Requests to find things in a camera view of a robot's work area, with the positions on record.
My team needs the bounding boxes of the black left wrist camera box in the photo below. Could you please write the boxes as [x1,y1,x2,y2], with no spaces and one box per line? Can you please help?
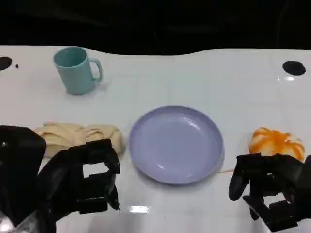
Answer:
[0,125,47,228]

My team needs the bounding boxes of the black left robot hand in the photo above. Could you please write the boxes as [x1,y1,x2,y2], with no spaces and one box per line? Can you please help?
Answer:
[36,139,121,222]

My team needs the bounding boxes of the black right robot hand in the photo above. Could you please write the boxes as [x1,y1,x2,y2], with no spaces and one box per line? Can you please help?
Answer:
[229,153,311,233]

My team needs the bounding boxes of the beige towel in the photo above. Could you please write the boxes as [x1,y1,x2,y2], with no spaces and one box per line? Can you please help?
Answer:
[33,122,126,159]

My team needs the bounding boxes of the lilac plate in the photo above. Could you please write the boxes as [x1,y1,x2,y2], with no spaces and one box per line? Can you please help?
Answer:
[128,105,224,185]

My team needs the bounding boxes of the orange and white bread roll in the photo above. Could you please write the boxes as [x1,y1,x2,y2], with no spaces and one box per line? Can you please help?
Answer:
[249,126,306,163]

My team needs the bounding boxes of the pale green mug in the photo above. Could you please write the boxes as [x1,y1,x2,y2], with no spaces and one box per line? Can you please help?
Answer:
[53,46,103,95]

